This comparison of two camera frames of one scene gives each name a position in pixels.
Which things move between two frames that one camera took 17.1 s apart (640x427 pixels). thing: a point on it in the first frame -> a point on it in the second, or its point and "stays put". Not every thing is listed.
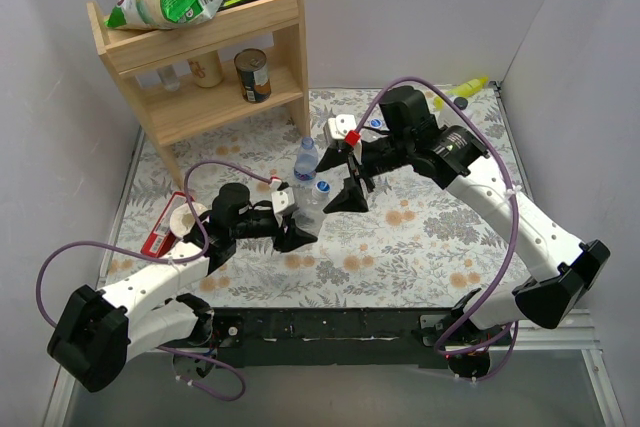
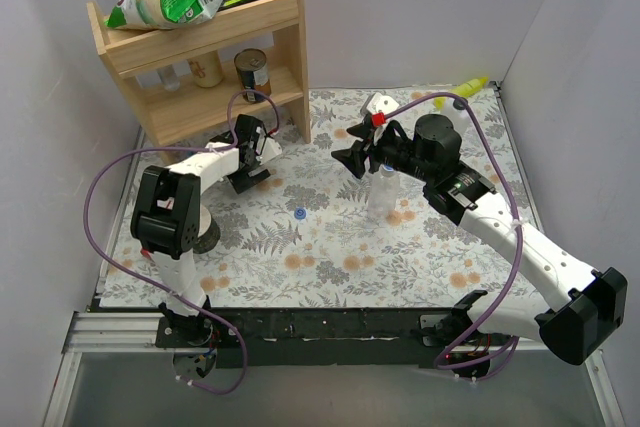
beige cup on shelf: (207, 69) stays put
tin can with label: (252, 67) stays put
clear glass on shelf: (168, 77) stays put
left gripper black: (279, 229) -> (249, 176)
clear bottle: (309, 206) -> (383, 193)
